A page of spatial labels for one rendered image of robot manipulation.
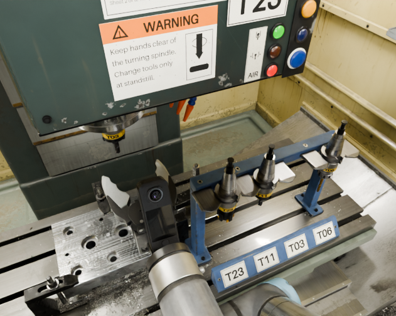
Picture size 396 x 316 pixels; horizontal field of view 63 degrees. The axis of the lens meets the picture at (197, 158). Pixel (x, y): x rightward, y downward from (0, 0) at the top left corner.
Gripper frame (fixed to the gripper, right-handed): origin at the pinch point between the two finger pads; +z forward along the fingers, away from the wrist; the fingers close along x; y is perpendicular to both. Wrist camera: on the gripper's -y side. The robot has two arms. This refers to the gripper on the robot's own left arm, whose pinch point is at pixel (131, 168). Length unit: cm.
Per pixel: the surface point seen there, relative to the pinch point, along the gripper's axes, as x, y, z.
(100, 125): -2.9, -5.3, 8.1
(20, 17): -9.0, -31.1, -4.1
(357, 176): 94, 57, 10
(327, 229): 56, 45, -9
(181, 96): 8.7, -16.6, -4.6
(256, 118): 95, 80, 86
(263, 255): 32, 44, -9
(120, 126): 0.6, -4.2, 7.7
